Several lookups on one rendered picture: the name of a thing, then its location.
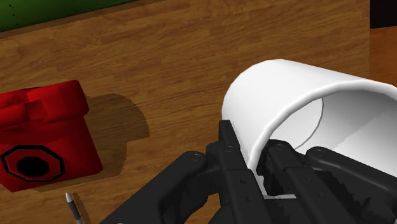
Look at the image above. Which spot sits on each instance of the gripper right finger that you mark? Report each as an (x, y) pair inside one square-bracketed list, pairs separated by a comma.
[(325, 183)]

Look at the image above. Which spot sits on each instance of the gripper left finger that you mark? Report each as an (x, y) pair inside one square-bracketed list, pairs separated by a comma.
[(198, 186)]

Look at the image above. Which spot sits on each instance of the white cup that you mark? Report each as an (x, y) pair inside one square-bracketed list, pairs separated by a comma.
[(279, 99)]

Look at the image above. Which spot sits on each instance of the grey pen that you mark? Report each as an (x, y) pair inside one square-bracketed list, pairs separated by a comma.
[(73, 207)]

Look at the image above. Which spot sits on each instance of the red telephone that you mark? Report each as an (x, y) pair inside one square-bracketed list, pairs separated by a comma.
[(43, 136)]

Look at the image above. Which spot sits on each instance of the green rug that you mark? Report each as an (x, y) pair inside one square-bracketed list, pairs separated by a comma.
[(46, 11)]

